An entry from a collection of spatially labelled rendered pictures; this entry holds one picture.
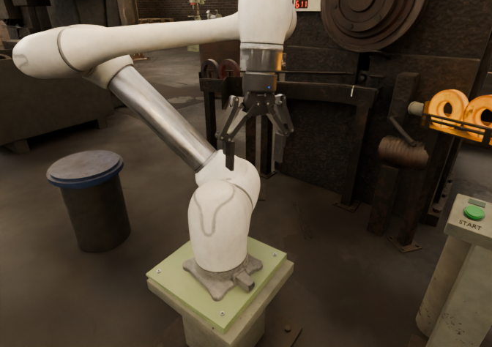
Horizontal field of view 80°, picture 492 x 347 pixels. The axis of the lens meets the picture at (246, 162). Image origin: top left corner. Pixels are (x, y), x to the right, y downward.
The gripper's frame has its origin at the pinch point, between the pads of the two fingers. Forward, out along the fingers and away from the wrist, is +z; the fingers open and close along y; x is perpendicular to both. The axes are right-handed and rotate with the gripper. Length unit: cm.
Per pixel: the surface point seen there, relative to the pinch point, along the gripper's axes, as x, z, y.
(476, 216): 31, 11, -46
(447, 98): -6, -11, -92
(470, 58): -13, -26, -117
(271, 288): 4.0, 38.4, -5.8
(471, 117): 5, -6, -89
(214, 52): -331, -22, -138
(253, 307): 6.8, 39.3, 1.9
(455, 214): 27, 12, -44
